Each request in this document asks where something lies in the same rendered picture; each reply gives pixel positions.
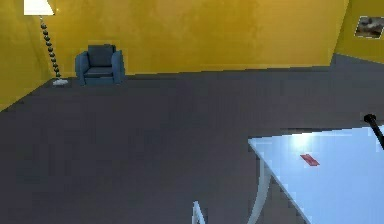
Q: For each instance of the blue armchair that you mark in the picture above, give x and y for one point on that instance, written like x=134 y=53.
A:
x=100 y=65

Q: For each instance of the red flat card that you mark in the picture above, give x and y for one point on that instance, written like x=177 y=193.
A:
x=309 y=160

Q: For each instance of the pale blue table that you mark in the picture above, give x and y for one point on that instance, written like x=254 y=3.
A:
x=336 y=186

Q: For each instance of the white shade beaded floor lamp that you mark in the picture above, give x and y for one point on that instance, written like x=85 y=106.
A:
x=37 y=7

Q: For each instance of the framed picture on wall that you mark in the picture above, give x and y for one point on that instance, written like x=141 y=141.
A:
x=369 y=27

